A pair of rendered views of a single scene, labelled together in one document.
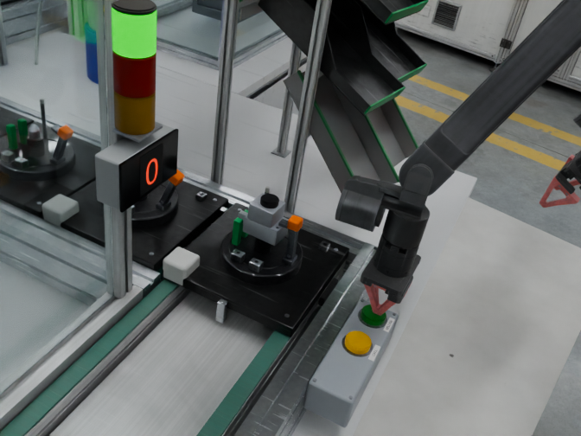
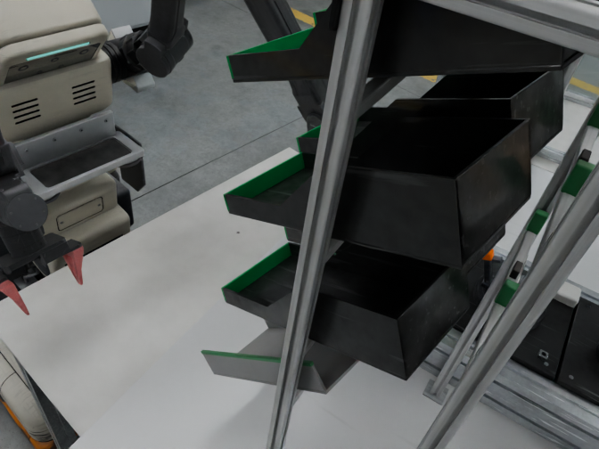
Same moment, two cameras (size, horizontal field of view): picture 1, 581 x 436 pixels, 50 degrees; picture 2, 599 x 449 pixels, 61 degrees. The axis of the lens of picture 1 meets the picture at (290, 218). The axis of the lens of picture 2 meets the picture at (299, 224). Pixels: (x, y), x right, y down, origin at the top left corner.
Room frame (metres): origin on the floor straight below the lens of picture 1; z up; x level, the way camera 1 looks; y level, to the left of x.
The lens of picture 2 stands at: (1.66, -0.09, 1.73)
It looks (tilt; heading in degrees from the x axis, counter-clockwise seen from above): 43 degrees down; 186
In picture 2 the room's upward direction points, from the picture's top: 9 degrees clockwise
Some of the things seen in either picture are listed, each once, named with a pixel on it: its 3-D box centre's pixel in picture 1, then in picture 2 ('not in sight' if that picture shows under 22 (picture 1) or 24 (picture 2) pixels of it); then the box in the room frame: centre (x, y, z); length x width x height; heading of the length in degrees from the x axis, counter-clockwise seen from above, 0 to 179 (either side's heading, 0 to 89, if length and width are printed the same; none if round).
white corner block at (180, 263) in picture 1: (181, 266); not in sight; (0.77, 0.16, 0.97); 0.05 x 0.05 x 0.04; 70
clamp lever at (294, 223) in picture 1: (288, 235); not in sight; (0.81, 0.00, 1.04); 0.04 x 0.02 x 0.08; 70
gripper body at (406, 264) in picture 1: (395, 255); not in sight; (0.74, -0.16, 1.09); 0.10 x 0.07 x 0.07; 159
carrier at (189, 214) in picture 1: (138, 186); (516, 289); (0.92, 0.28, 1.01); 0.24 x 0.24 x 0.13; 70
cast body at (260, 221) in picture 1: (262, 213); not in sight; (0.83, 0.05, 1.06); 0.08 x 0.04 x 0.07; 67
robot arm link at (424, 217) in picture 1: (401, 221); not in sight; (0.74, -0.16, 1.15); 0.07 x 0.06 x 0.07; 76
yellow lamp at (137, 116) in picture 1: (134, 108); not in sight; (0.69, 0.21, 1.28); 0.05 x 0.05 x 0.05
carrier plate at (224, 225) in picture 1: (260, 261); not in sight; (0.83, 0.04, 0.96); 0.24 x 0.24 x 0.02; 70
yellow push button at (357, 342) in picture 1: (357, 343); not in sight; (0.67, -0.13, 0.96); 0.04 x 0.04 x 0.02
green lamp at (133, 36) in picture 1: (134, 29); not in sight; (0.69, 0.21, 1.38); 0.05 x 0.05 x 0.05
